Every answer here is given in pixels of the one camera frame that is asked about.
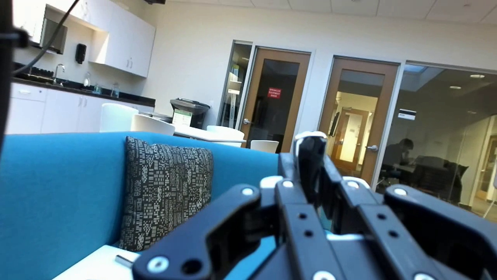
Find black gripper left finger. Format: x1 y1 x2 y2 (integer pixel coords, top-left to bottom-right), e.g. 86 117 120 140
131 132 344 280

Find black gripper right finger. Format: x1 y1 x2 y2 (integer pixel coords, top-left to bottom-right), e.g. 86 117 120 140
311 134 497 280

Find black office chair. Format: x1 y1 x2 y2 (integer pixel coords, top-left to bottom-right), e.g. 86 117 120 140
413 154 471 207

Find dark patterned pillow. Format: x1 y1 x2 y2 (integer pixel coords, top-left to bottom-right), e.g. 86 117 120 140
118 135 215 253

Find seated person dark clothes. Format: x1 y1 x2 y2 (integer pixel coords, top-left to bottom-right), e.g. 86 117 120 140
382 137 417 180

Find white round table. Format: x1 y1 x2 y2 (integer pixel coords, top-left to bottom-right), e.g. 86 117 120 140
173 123 246 149

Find wooden door lit hallway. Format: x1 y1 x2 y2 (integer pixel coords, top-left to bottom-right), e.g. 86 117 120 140
319 54 401 185

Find white chair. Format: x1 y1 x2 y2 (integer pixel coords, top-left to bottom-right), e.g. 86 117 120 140
98 101 140 134
131 113 177 137

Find white paper sheet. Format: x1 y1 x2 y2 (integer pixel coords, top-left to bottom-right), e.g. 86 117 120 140
52 243 142 280

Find wooden door red sign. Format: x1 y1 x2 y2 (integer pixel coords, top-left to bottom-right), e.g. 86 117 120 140
240 47 313 154

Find blue sofa with pillow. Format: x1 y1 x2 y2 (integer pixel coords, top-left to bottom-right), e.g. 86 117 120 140
0 129 285 280

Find white base cabinets black counter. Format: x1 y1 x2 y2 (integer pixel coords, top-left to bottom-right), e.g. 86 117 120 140
5 75 157 137

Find white wall cabinets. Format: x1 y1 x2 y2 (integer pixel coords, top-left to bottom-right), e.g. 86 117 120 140
13 0 157 79

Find black wall dispenser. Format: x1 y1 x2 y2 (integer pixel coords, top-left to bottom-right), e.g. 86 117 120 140
75 42 89 65

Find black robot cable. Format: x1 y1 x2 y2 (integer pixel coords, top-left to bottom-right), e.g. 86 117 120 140
0 0 83 152

